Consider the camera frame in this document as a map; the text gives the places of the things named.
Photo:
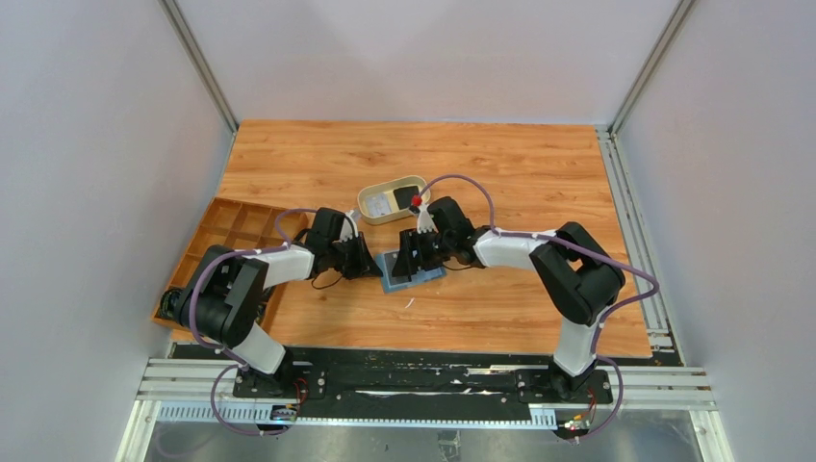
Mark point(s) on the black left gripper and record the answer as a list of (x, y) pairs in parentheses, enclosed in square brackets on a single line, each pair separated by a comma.
[(351, 256)]

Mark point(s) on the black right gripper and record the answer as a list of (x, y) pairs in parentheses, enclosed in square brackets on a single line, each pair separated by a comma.
[(420, 253)]

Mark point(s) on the blue leather card holder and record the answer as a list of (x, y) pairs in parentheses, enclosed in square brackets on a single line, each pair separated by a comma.
[(390, 284)]

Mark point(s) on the cream oval plastic tray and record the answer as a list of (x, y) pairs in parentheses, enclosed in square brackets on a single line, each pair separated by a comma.
[(388, 187)]

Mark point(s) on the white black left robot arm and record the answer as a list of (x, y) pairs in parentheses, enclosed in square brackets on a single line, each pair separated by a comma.
[(220, 303)]

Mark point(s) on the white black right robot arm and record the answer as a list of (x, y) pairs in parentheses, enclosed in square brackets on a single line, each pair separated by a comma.
[(577, 274)]

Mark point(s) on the white VIP card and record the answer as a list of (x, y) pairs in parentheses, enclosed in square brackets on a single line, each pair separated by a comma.
[(378, 205)]

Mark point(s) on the black VIP card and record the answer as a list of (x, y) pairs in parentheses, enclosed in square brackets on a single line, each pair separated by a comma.
[(404, 196)]

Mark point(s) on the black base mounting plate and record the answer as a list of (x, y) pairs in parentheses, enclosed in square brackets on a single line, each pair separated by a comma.
[(422, 385)]

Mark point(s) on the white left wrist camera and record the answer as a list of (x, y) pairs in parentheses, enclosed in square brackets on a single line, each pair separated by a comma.
[(350, 226)]

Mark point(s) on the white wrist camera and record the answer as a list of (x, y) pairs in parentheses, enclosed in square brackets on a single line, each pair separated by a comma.
[(425, 221), (350, 226)]

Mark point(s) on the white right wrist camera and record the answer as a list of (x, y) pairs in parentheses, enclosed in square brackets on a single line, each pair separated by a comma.
[(425, 221)]

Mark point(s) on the aluminium corner post right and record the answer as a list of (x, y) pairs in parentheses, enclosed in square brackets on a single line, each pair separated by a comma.
[(618, 146)]

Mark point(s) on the aluminium corner post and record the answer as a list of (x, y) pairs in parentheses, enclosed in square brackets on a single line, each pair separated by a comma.
[(186, 36), (618, 146)]

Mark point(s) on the aluminium frame rail front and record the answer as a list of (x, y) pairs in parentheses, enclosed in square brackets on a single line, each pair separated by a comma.
[(207, 391)]

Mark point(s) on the aluminium corner post left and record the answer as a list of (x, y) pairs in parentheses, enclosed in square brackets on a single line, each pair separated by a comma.
[(186, 36)]

